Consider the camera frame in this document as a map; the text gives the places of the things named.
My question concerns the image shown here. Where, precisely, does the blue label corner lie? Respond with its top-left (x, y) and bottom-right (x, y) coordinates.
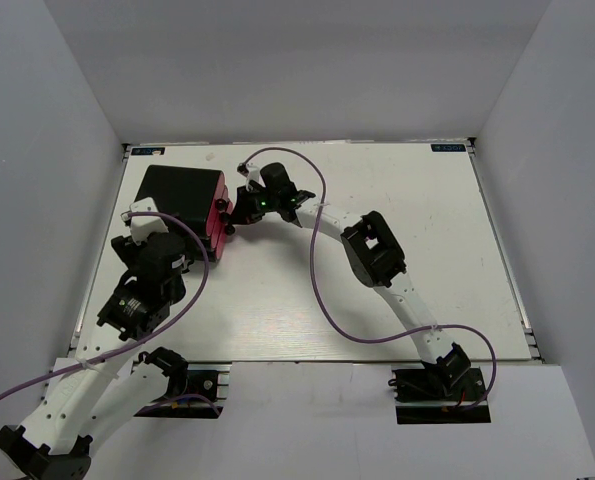
top-left (430, 143), bottom-right (467, 153)
top-left (131, 147), bottom-right (165, 156)

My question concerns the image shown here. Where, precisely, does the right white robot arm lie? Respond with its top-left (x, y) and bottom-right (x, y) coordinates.
top-left (230, 162), bottom-right (471, 399)

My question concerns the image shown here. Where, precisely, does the black pink drawer organizer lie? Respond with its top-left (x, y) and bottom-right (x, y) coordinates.
top-left (135, 165), bottom-right (233, 262)

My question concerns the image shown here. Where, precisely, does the blue label right corner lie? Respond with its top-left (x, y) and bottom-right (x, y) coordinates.
top-left (430, 143), bottom-right (467, 153)

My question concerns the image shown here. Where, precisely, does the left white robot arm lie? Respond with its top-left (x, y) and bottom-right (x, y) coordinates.
top-left (0, 233), bottom-right (189, 479)

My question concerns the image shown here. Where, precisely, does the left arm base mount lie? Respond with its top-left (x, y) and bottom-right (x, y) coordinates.
top-left (136, 363), bottom-right (231, 420)

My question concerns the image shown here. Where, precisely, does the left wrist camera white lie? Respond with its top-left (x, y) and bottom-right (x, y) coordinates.
top-left (121, 197), bottom-right (169, 246)

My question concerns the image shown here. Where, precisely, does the blue label left corner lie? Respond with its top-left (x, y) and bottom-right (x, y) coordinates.
top-left (131, 147), bottom-right (165, 156)

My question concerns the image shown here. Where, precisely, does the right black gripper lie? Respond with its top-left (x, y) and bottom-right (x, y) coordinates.
top-left (227, 184), bottom-right (280, 226)

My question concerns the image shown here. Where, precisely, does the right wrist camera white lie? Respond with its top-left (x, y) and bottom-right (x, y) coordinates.
top-left (237, 162), bottom-right (261, 192)

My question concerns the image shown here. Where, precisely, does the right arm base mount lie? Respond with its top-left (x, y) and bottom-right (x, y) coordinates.
top-left (388, 368), bottom-right (491, 425)

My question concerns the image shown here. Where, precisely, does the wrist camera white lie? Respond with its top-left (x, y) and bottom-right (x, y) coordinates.
top-left (121, 197), bottom-right (169, 246)
top-left (237, 162), bottom-right (261, 192)

